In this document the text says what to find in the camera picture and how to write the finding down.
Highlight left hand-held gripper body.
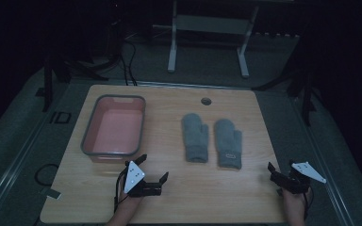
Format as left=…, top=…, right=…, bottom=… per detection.
left=123, top=160, right=164, bottom=199

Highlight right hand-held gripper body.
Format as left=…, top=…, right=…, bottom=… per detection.
left=269, top=160, right=327, bottom=195

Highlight pink basin with grey rim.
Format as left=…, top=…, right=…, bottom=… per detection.
left=80, top=94, right=147, bottom=165

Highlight grey mitten with label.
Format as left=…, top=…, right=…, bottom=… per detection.
left=213, top=118, right=244, bottom=170

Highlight plain grey mitten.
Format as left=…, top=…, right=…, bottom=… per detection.
left=181, top=112, right=210, bottom=164

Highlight person's right hand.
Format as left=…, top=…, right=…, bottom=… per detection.
left=281, top=186, right=312, bottom=211

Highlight person's left hand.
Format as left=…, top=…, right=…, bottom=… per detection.
left=115, top=187, right=143, bottom=209

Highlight black tripod stand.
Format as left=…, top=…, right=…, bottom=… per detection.
left=41, top=51, right=109, bottom=113
left=252, top=60, right=318, bottom=127

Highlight white metal stand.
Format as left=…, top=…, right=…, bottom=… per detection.
left=152, top=0, right=260, bottom=79

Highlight black hanging cables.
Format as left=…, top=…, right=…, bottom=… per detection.
left=118, top=39, right=139, bottom=87

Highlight black cable loop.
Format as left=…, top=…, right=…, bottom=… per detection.
left=33, top=162, right=60, bottom=187

